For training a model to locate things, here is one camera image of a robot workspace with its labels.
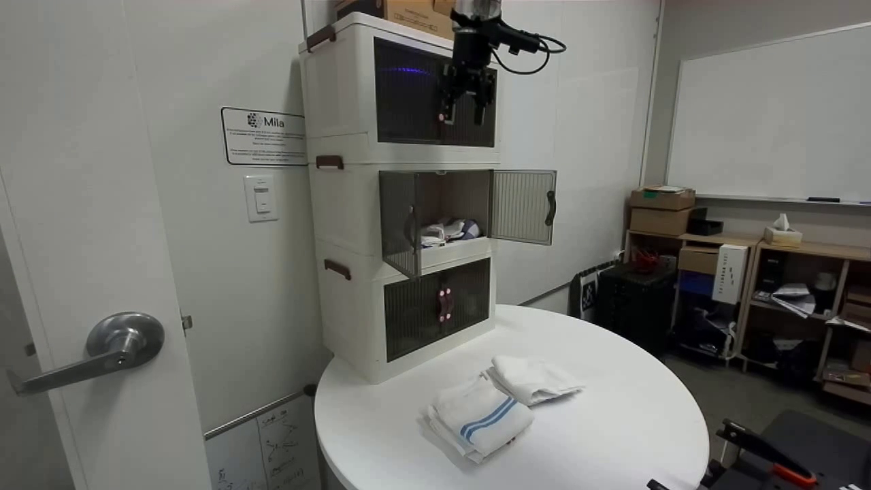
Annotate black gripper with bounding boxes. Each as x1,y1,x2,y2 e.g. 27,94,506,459
438,17,494,124

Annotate shelf door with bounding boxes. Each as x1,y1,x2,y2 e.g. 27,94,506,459
377,170,419,278
491,169,555,245

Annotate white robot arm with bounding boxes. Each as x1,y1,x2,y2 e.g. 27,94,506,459
438,0,501,124

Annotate white stacked shelf cabinet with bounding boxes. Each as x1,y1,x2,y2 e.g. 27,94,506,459
298,13,494,381

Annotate items inside middle shelf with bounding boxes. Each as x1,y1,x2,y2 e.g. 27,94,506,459
419,218,480,248

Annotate cardboard boxes on shelf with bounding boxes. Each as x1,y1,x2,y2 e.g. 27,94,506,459
629,188,696,237

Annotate white door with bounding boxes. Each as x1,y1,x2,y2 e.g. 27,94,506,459
0,0,208,490

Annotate wooden storage shelf unit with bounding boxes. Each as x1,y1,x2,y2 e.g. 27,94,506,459
674,233,871,406

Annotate cardboard box on cabinet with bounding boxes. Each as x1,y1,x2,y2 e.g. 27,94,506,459
329,0,455,41

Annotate plain white folded towel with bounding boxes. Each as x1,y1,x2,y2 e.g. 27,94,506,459
491,357,581,406

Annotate blue striped folded towel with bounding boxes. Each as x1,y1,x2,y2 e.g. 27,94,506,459
422,372,532,463

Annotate tissue box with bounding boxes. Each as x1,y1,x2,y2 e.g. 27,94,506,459
761,213,803,245

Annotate black and red tool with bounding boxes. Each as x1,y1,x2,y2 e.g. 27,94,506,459
719,420,818,490

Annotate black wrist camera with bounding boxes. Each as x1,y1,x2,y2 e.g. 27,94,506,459
478,18,540,53

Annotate black camera cable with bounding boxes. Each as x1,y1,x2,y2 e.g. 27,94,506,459
491,30,568,79

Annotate wall notice sign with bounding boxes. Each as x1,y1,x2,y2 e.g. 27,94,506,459
221,105,306,166

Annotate white light switch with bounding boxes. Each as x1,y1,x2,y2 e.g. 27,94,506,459
244,175,276,222

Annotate wall whiteboard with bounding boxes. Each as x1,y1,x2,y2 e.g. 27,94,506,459
666,21,871,205

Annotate silver door lever handle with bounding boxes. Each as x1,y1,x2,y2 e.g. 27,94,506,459
8,309,162,394

